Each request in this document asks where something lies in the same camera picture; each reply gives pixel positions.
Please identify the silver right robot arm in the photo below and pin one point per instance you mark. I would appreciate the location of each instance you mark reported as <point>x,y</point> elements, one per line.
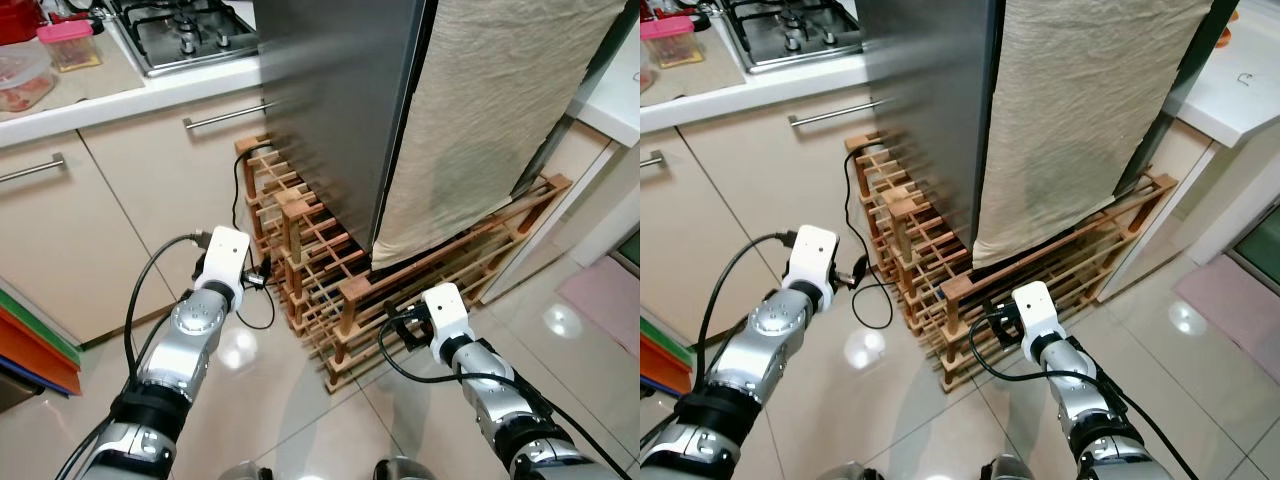
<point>490,375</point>
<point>1085,385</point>

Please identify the wooden wine rack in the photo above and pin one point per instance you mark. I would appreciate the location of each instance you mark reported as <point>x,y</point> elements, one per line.
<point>345,300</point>
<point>950,300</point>

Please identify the beige kitchen cabinet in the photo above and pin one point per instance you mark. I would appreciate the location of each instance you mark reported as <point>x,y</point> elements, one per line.
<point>720,230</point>
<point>100,250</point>

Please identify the grey right robot foot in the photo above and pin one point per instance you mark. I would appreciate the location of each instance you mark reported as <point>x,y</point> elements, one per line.
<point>405,470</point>
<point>1012,470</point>

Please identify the grey robot foot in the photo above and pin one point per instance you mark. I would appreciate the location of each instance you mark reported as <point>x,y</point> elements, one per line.
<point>850,472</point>
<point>405,470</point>
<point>243,472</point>
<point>1012,470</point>

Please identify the tall grey steel cabinet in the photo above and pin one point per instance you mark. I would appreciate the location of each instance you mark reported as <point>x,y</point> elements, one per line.
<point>920,100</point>
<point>330,100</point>

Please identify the grey left robot foot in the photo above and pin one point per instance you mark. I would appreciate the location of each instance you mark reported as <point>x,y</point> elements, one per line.
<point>243,472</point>
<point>850,472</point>

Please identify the green cutting board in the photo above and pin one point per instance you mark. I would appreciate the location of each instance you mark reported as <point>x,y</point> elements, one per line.
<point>665,340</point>
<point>40,328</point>

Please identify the pink floor mat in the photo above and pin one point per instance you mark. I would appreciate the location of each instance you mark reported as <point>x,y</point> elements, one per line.
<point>1235,310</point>
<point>605,300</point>

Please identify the orange cutting board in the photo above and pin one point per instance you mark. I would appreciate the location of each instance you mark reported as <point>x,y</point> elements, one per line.
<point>35,355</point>
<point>662,365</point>

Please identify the beige cloth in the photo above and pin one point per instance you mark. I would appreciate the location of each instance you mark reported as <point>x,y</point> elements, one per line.
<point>480,120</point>
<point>1080,120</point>

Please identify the white side cabinet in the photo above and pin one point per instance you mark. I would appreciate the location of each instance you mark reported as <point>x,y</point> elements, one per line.
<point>1230,90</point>
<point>590,200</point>

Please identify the beige counter mat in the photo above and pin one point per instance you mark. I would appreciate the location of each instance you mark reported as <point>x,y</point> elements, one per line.
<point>715,80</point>
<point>110,85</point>

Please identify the steel gas hob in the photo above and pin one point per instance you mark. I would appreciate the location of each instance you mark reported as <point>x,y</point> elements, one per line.
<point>800,35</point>
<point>190,40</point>

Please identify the clear plastic food container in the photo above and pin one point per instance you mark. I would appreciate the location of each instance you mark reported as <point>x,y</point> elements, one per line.
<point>25,85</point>

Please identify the small pink-lid container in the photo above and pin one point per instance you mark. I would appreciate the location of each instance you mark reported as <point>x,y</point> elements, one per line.
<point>668,27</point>
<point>65,30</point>

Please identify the red coffee machine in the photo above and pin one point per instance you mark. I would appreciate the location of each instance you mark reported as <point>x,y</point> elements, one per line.
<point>18,20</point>

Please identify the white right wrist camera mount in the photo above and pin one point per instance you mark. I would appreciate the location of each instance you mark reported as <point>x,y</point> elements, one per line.
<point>445,310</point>
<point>1035,310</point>

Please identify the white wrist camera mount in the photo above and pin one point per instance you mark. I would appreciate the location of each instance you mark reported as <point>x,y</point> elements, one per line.
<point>812,250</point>
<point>225,255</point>
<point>1035,310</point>
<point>445,310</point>

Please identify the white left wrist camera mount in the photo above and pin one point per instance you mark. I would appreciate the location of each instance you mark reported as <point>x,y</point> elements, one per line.
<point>225,255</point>
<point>812,250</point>

